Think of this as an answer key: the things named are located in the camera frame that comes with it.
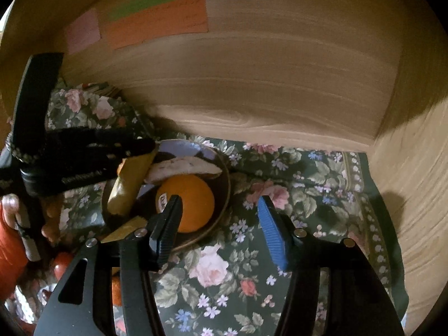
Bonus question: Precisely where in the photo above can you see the yellow banana half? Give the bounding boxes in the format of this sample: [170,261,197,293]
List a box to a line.
[107,147,158,216]

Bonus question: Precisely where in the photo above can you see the person's left hand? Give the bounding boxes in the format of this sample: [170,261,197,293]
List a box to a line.
[1,194,65,262]

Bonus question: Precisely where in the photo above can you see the orange with Dole sticker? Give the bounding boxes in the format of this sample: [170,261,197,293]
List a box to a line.
[156,174,215,234]

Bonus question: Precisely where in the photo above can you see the floral cushion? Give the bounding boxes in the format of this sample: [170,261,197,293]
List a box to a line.
[46,83,155,135]

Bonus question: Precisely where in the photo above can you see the small tangerine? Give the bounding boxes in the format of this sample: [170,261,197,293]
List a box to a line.
[112,275,122,306]

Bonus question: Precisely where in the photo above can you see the floral dark green cloth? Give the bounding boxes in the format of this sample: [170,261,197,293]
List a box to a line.
[13,136,410,336]

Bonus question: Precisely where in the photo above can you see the dark round plate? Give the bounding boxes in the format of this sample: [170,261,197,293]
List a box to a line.
[102,139,232,252]

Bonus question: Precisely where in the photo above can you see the red tomato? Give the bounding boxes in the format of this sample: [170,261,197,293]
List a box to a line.
[53,252,74,281]

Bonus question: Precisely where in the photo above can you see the pink sticky note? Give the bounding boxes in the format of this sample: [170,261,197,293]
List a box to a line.
[65,8,101,55]

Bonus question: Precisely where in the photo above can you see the green sticky note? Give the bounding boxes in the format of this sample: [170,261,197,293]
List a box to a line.
[109,0,175,21]

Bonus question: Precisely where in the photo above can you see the orange sticky note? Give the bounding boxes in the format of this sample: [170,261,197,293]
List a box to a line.
[105,0,209,49]

